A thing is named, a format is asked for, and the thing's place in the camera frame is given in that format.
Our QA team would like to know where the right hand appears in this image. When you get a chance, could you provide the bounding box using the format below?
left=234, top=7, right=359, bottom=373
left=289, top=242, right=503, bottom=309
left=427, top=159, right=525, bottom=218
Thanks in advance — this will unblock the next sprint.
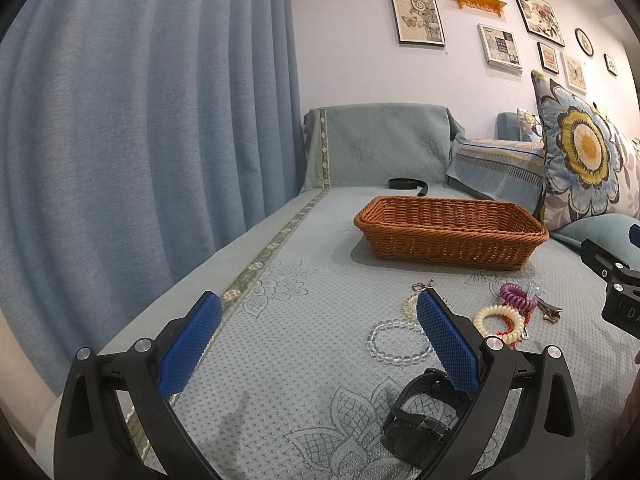
left=614, top=370, right=640, bottom=446

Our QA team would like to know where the clear bead bracelet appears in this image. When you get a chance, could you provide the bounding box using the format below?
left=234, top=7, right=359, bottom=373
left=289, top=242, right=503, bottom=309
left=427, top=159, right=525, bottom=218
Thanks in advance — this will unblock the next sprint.
left=365, top=317, right=435, bottom=366

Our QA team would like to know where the blue curtain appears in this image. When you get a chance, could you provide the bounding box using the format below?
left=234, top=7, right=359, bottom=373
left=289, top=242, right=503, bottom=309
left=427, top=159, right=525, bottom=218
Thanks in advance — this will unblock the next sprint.
left=1, top=0, right=306, bottom=392

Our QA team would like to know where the large floral pillow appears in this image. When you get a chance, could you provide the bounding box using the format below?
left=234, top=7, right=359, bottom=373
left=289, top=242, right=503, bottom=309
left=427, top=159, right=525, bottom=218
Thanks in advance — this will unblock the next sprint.
left=530, top=70, right=639, bottom=231

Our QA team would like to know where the small floral pillow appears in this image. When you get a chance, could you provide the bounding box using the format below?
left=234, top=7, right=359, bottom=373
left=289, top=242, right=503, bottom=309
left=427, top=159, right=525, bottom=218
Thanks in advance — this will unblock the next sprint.
left=516, top=107, right=542, bottom=143

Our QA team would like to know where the purple spiral hair tie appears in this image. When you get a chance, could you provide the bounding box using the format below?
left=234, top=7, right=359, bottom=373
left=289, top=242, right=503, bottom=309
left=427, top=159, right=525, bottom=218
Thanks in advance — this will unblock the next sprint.
left=499, top=282, right=540, bottom=311

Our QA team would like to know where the small dark framed picture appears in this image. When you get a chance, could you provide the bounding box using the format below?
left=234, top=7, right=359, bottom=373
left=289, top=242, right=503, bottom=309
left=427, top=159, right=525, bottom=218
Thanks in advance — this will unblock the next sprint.
left=537, top=41, right=560, bottom=75

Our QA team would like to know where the black strap on bed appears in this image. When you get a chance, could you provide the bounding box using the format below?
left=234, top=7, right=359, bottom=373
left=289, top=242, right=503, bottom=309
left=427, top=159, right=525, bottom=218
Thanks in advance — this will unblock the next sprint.
left=387, top=176, right=430, bottom=198

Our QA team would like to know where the teal headboard cover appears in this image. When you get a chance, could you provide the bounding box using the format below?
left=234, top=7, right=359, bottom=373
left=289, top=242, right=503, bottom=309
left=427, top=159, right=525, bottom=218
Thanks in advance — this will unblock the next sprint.
left=304, top=103, right=465, bottom=190

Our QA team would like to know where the cream spiral hair tie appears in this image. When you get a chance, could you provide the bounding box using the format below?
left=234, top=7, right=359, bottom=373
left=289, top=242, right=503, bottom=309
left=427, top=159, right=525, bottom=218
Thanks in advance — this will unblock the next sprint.
left=472, top=303, right=527, bottom=346

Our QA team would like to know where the brown wicker basket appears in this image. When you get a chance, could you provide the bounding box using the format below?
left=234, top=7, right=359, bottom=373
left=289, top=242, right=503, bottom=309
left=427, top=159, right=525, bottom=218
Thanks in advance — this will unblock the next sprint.
left=354, top=196, right=549, bottom=271

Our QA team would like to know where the white framed picture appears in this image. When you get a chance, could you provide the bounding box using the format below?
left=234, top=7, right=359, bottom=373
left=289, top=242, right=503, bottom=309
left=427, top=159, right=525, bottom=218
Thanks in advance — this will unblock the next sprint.
left=477, top=24, right=523, bottom=74

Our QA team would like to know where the orange wall shelf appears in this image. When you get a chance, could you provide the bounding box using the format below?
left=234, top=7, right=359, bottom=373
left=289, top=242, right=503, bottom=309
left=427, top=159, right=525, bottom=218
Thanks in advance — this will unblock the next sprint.
left=456, top=0, right=506, bottom=18

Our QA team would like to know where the floral framed picture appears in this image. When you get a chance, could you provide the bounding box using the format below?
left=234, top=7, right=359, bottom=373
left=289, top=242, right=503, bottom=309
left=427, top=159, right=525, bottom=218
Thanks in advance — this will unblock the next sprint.
left=515, top=0, right=565, bottom=47

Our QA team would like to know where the teal cushion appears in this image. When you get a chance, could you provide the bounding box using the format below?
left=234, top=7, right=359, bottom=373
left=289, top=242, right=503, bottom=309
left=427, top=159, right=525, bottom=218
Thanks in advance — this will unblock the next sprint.
left=551, top=214, right=639, bottom=257

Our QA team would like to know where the red bead bracelet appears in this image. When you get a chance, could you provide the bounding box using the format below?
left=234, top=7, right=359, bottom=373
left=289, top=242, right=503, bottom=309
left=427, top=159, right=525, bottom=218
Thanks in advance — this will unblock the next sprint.
left=494, top=309, right=533, bottom=351

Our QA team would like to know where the tiny framed picture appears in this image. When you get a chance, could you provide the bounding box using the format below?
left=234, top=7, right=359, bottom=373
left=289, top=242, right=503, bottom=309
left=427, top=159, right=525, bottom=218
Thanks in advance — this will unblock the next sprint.
left=603, top=53, right=617, bottom=76

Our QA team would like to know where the butterfly light framed picture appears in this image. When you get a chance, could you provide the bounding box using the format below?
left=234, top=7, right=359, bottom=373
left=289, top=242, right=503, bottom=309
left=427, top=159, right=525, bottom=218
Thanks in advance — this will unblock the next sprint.
left=562, top=52, right=587, bottom=93

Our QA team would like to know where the striped blue pillow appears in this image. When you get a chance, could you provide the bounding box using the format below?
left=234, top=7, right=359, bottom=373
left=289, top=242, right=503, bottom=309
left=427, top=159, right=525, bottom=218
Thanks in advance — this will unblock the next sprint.
left=446, top=136, right=544, bottom=216

